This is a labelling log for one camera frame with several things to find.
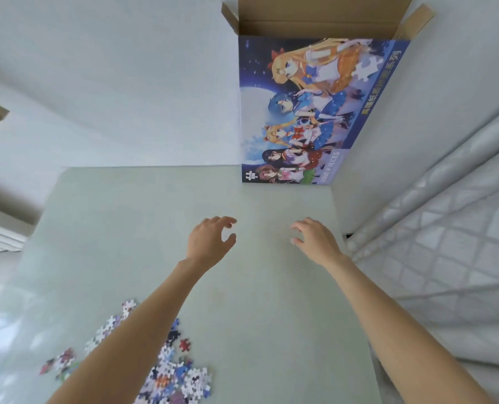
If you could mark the white radiator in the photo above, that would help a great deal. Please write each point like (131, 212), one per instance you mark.
(1, 237)

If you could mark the person's right forearm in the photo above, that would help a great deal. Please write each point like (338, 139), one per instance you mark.
(405, 332)

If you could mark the cartoon print puzzle box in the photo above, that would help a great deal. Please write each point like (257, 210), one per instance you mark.
(291, 113)

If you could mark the grey patterned curtain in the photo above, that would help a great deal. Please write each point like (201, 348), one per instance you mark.
(443, 248)

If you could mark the person's left forearm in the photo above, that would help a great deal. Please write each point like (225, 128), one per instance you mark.
(127, 336)

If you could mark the person's left hand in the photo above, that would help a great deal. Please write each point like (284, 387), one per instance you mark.
(207, 244)

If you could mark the pile of puzzle pieces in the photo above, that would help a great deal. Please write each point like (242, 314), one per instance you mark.
(182, 378)

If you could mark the person's right hand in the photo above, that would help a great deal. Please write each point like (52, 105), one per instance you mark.
(323, 244)

